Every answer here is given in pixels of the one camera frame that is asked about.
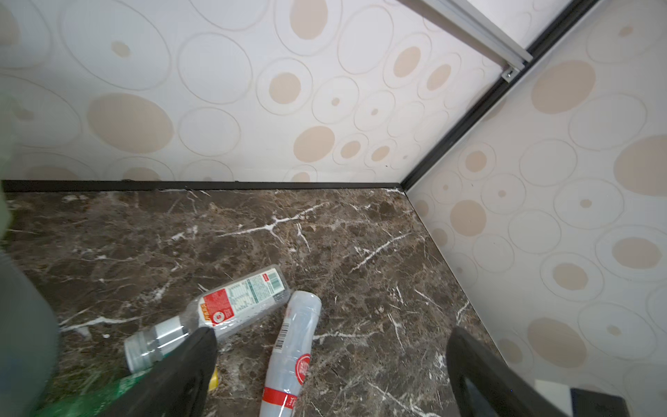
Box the green bin with plastic liner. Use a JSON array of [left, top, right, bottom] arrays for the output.
[[0, 93, 61, 417]]

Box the green Sprite bottle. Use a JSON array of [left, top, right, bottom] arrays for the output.
[[32, 366, 157, 416]]

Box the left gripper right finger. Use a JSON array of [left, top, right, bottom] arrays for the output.
[[446, 327, 564, 416]]

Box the white milky bottle red label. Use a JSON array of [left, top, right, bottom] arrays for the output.
[[260, 291, 321, 416]]

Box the horizontal aluminium rail back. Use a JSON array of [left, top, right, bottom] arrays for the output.
[[401, 0, 534, 83]]

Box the clear bottle red green label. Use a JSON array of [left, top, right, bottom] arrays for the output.
[[123, 265, 291, 374]]

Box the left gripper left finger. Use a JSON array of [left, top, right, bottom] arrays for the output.
[[101, 328, 217, 417]]

